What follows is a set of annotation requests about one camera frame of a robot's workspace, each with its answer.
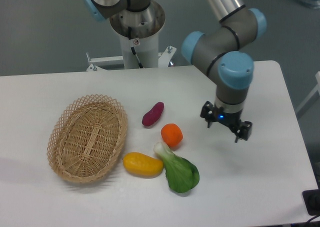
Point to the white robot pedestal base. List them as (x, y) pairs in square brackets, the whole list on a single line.
[(138, 34)]

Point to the white frame at right edge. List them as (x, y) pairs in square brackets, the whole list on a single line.
[(310, 98)]

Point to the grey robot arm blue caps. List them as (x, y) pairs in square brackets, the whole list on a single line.
[(217, 55)]

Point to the purple sweet potato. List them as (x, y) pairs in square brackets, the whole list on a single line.
[(153, 115)]

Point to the green bok choy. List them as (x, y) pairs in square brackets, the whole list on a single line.
[(182, 176)]

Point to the yellow mango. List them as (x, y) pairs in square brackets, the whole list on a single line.
[(142, 165)]

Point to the orange fruit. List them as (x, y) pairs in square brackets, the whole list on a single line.
[(171, 134)]

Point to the black device at table edge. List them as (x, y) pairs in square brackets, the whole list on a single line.
[(312, 201)]

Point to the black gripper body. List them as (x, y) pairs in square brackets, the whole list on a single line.
[(228, 115)]

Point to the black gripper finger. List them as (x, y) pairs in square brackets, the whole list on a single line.
[(208, 113), (244, 131)]

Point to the woven wicker basket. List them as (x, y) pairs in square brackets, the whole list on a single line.
[(88, 139)]

